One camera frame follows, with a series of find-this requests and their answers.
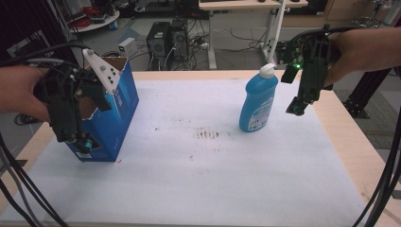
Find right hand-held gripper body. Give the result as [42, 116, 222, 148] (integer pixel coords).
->
[285, 25, 343, 117]

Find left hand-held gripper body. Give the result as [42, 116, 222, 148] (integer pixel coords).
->
[33, 48, 123, 154]

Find blue cardboard box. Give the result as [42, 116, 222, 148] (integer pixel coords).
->
[64, 56, 140, 164]

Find blue detergent bottle white cap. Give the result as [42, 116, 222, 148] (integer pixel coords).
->
[238, 62, 280, 133]

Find person's left hand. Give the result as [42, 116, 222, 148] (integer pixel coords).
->
[0, 65, 52, 123]

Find person's right hand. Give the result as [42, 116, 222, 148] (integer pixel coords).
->
[324, 27, 380, 87]

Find black metal stand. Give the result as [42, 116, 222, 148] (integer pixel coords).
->
[342, 67, 401, 120]

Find small white device box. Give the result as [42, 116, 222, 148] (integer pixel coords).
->
[117, 37, 138, 58]

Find round white table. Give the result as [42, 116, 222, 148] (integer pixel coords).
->
[67, 9, 121, 34]

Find black computer tower green label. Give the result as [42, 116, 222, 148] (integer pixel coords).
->
[146, 21, 171, 59]

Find light wooden desk white legs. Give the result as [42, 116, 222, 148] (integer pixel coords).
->
[198, 0, 309, 71]

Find white foam mat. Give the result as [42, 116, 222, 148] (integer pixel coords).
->
[0, 79, 370, 226]

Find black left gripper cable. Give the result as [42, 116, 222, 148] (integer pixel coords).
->
[0, 42, 93, 227]

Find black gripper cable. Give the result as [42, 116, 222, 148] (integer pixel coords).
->
[351, 107, 401, 227]
[0, 42, 93, 227]

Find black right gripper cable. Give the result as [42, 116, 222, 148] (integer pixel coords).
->
[351, 107, 401, 227]

